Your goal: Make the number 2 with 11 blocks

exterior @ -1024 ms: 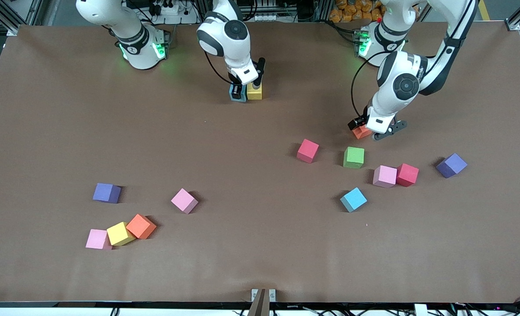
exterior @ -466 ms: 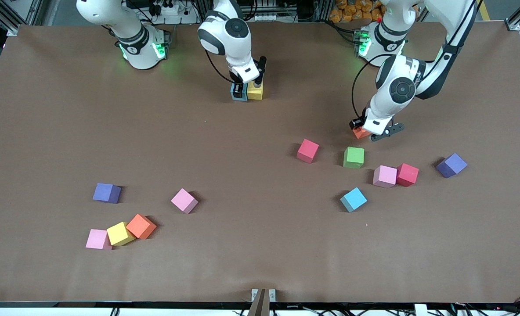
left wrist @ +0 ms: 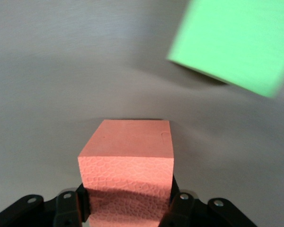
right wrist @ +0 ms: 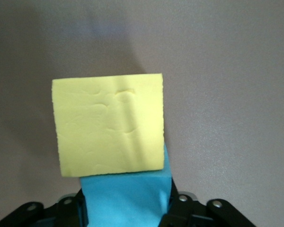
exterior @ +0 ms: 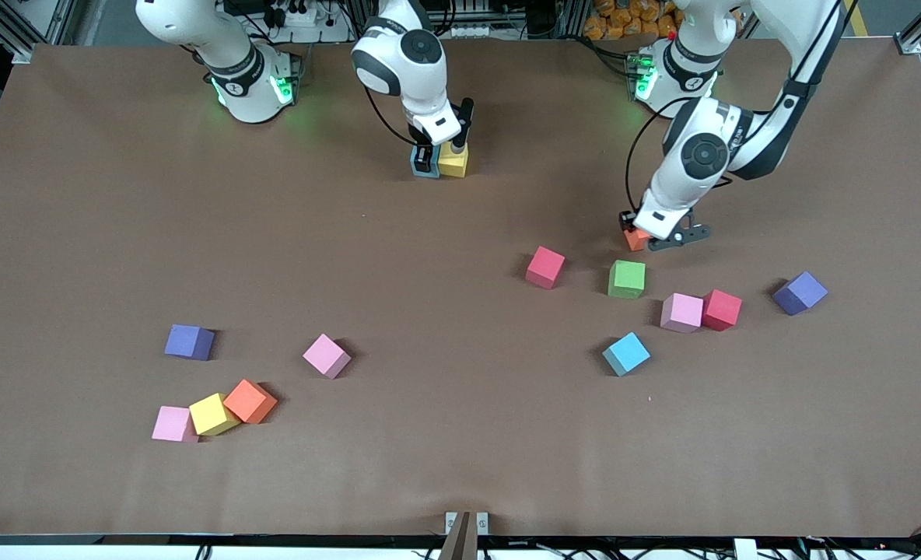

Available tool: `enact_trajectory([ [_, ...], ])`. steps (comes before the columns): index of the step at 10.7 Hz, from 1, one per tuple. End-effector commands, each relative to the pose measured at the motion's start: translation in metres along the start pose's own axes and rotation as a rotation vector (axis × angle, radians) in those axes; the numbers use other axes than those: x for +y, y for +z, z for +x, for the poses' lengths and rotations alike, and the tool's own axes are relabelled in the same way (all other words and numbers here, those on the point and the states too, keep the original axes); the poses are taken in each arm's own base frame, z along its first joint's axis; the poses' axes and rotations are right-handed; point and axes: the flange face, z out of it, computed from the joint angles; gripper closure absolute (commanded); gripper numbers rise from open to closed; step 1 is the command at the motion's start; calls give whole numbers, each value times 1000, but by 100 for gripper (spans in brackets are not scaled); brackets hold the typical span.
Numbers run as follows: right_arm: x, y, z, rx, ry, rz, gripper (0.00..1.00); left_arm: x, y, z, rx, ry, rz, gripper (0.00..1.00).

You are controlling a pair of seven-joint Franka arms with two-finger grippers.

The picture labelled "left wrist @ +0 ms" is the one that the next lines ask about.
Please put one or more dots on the green foam cube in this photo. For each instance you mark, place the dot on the green foam cube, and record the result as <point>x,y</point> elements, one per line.
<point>232,42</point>

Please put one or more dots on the orange foam cube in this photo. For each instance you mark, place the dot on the orange foam cube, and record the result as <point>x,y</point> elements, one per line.
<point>125,165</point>

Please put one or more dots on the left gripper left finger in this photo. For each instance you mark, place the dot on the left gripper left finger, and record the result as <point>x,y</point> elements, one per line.
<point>66,208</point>

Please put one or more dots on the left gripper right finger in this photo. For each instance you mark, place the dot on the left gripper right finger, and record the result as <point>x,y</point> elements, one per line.
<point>180,208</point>

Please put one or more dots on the paper table cover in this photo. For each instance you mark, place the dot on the paper table cover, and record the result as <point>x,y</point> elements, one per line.
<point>61,71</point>

